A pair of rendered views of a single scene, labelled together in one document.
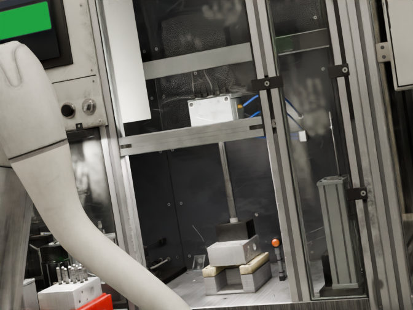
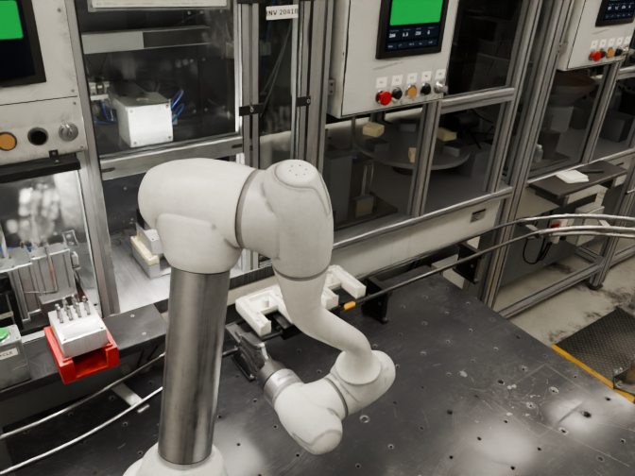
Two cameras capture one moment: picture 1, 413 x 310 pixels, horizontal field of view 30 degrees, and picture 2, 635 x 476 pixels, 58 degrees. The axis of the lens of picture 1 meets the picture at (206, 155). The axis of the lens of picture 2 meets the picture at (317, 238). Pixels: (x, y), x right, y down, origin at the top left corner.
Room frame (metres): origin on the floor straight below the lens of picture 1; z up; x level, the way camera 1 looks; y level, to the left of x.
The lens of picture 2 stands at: (0.81, 0.95, 1.86)
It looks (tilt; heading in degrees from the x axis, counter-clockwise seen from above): 30 degrees down; 301
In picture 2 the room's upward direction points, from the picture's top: 4 degrees clockwise
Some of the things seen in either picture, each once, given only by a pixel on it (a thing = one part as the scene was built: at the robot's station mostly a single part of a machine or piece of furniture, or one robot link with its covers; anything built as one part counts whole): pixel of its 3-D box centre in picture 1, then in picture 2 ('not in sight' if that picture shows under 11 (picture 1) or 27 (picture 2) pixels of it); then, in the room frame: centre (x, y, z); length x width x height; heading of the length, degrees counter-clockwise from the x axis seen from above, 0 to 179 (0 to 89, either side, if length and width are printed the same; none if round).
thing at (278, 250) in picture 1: (279, 259); not in sight; (1.95, -0.14, 0.96); 0.03 x 0.03 x 0.12; 68
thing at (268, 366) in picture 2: not in sight; (267, 370); (1.43, 0.13, 0.88); 0.09 x 0.07 x 0.08; 158
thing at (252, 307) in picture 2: not in sight; (301, 304); (1.55, -0.19, 0.84); 0.36 x 0.14 x 0.10; 68
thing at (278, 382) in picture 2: not in sight; (283, 389); (1.37, 0.15, 0.88); 0.09 x 0.06 x 0.09; 68
